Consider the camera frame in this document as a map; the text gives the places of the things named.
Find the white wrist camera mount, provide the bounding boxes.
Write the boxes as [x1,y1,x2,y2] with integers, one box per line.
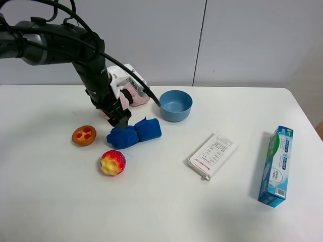
[107,66,148,99]

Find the white cardboard box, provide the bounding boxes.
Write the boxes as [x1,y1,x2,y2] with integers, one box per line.
[188,131,239,181]

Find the toy fruit tart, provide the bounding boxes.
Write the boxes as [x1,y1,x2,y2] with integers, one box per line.
[72,126,96,146]

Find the blue towel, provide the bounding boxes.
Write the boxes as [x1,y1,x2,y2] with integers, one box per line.
[106,118,162,150]

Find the red yellow toy strawberry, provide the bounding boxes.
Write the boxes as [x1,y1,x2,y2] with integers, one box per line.
[100,150,126,176]

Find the blue green toothpaste box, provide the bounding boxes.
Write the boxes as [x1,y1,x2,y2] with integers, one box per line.
[258,126,293,208]

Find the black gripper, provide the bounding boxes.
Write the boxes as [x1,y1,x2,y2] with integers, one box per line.
[86,85,131,130]

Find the black cable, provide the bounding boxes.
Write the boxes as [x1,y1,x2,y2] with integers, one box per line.
[0,0,162,108]

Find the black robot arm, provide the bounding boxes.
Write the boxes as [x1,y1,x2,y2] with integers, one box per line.
[1,17,131,129]

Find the pink rolled towel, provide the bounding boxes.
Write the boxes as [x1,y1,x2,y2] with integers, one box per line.
[120,83,150,110]

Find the blue plastic bowl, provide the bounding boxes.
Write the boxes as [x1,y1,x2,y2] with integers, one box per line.
[159,90,193,122]

